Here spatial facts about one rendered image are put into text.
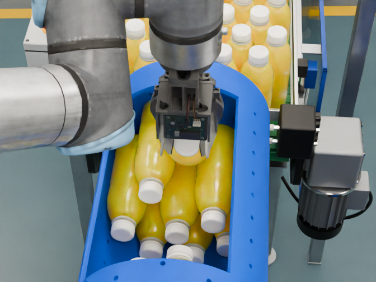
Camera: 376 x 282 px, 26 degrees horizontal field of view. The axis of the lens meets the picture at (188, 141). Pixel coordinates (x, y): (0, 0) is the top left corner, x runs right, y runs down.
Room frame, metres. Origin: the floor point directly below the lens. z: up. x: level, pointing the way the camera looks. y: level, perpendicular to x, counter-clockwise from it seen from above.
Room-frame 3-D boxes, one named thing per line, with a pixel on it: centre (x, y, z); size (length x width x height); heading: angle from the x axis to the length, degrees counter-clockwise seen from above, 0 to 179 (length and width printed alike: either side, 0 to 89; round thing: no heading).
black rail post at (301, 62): (1.27, -0.24, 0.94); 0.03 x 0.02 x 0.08; 176
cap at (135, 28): (1.26, 0.11, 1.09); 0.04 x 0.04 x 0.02
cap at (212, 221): (0.77, -0.04, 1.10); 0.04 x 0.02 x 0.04; 86
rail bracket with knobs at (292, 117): (1.10, -0.21, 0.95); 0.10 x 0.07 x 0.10; 86
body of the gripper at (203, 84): (0.75, 0.00, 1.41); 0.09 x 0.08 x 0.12; 176
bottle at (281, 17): (1.36, -0.19, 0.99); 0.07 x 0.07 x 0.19
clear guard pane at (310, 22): (1.68, -0.33, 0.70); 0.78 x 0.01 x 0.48; 176
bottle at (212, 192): (0.87, -0.05, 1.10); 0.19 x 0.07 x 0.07; 176
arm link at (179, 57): (0.76, 0.00, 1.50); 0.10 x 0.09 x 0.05; 86
